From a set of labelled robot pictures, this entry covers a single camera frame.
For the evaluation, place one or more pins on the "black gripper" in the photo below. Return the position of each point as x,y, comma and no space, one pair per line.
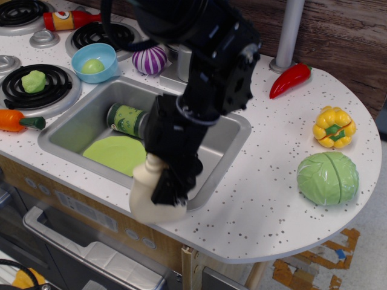
174,134

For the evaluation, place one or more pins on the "cream detergent bottle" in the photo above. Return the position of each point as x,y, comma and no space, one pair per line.
146,176

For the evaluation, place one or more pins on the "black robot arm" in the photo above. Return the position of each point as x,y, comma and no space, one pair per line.
225,49

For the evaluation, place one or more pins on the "stainless steel sink basin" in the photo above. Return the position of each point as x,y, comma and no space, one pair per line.
85,123

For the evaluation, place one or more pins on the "light green plate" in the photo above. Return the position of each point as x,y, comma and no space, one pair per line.
121,153

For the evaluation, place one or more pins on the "green pea can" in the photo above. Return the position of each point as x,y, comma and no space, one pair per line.
127,120

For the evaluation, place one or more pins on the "purple striped toy onion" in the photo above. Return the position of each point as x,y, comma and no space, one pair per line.
150,61

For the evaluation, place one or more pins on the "silver toy faucet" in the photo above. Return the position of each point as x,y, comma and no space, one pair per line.
176,75

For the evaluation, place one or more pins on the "green ball in bowl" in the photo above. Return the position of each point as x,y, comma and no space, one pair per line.
92,66

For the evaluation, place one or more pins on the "light blue bowl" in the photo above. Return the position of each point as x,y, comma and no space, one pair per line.
105,53

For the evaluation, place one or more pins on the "green toy cabbage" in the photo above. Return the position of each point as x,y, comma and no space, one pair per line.
328,178

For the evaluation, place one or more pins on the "front black stove burner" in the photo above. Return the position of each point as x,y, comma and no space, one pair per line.
62,89

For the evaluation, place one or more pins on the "red toy chili pepper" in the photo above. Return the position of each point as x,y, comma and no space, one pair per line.
294,76

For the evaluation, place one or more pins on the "yellow toy bell pepper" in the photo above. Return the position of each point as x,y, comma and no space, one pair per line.
334,128

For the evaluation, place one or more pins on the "green toy lettuce piece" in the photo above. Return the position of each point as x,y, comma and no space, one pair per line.
33,82

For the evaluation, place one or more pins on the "orange toy carrot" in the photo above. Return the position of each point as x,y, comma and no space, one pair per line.
15,121

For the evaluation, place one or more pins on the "yellow object bottom left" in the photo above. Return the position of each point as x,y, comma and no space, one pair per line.
23,281

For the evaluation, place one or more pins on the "silver stove knob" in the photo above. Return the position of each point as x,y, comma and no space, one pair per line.
44,39

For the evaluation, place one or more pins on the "red yellow ketchup bottle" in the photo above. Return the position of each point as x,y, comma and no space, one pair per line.
68,20

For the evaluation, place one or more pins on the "left edge silver knob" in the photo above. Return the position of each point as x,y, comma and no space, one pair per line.
8,64

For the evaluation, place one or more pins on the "back left stove burner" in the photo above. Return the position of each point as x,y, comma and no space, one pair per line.
19,18

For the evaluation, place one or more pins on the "silver oven door handle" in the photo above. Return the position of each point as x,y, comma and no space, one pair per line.
86,264

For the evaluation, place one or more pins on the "grey metal post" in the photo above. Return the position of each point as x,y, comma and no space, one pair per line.
289,33

